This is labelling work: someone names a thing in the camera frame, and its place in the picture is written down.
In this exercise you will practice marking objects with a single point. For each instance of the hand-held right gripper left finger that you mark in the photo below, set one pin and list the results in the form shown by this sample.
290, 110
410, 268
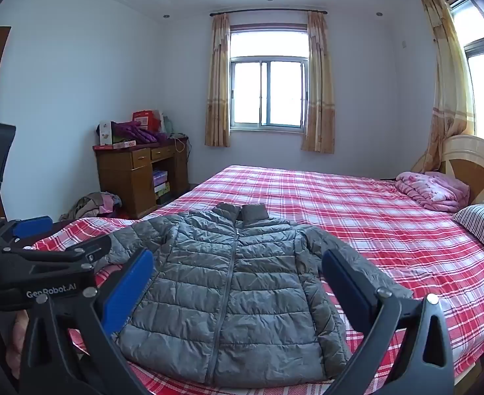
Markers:
128, 292

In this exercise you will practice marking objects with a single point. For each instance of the pink folded quilt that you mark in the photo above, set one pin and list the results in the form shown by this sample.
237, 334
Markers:
431, 191

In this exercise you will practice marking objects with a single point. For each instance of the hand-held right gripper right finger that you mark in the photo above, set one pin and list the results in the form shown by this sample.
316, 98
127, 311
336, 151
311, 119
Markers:
344, 286

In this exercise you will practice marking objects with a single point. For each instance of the purple cloth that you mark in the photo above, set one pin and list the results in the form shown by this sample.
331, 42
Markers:
139, 133

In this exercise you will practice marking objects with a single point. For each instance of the large side window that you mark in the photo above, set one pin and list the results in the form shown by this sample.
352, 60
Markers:
482, 74

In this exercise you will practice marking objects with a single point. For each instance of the white picture box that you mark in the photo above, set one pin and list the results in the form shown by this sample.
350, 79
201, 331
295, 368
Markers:
106, 131

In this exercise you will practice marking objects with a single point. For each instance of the yellow and white box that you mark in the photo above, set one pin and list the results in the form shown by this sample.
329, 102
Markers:
162, 188

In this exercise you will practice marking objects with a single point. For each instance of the pile of clothes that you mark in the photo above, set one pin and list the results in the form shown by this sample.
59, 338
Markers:
89, 205

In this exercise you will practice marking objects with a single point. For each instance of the pale green container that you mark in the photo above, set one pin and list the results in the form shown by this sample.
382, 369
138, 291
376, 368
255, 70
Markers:
168, 125

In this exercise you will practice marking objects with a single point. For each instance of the flat pink box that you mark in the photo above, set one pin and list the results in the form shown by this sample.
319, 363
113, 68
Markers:
114, 145

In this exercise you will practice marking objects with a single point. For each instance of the beige patterned curtain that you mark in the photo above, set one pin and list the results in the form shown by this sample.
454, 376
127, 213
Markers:
319, 86
445, 90
218, 82

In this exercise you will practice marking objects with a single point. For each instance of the red box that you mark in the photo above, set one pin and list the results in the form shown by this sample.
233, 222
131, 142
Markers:
145, 118

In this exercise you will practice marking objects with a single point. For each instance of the person's left hand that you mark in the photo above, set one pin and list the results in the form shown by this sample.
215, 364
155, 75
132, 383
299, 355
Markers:
17, 333

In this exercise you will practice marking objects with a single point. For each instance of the bed with red plaid sheet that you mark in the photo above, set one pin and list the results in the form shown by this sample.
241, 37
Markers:
349, 214

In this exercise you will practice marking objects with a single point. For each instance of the dark curtain rod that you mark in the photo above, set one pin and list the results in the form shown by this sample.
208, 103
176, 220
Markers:
266, 10

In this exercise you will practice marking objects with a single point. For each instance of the cream and brown bed headboard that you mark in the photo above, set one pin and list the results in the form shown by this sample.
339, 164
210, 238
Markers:
472, 152

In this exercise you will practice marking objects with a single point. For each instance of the sliding glass window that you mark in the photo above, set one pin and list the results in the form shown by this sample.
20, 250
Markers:
266, 82

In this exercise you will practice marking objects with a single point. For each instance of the brown wooden desk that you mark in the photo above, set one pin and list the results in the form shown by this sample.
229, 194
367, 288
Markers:
118, 181

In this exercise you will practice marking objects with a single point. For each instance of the grey puffer jacket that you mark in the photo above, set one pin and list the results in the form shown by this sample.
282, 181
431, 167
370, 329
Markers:
233, 296

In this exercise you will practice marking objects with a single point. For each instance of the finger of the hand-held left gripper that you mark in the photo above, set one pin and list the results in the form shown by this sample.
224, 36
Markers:
31, 226
60, 253

